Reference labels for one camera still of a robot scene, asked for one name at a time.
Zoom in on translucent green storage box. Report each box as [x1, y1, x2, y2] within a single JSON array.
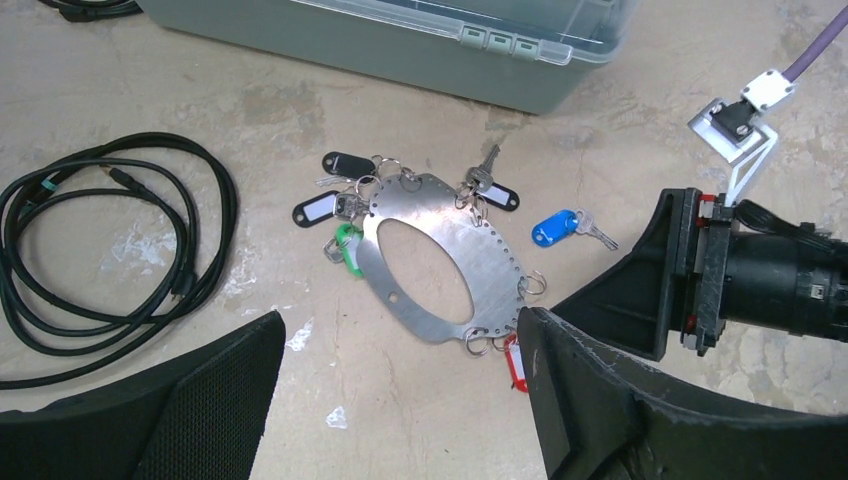
[[140, 0, 637, 115]]

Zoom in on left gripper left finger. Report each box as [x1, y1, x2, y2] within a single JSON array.
[[1, 311, 286, 479]]

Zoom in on black cable behind box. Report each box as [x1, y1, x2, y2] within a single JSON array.
[[39, 0, 144, 24]]

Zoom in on coiled black cable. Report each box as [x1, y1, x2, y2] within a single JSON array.
[[0, 131, 240, 391]]

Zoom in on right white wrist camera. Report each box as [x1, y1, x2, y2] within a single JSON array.
[[688, 69, 796, 207]]

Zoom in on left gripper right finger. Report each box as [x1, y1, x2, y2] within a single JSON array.
[[517, 307, 847, 479]]

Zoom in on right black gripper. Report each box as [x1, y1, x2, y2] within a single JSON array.
[[551, 188, 847, 361]]

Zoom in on red tagged key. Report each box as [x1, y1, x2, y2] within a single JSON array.
[[503, 334, 528, 393]]

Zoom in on blue tagged key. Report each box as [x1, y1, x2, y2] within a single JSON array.
[[531, 208, 619, 251]]

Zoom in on green tagged key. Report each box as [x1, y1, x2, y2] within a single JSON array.
[[323, 223, 363, 278]]

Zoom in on oval metal keyring plate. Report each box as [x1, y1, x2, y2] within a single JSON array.
[[357, 174, 530, 344]]

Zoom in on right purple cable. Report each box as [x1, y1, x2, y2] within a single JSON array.
[[782, 5, 848, 82]]

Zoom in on black white tagged key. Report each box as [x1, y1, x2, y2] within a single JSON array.
[[291, 190, 362, 228]]

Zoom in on black tagged key right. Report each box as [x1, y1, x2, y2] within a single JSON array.
[[456, 144, 520, 212]]

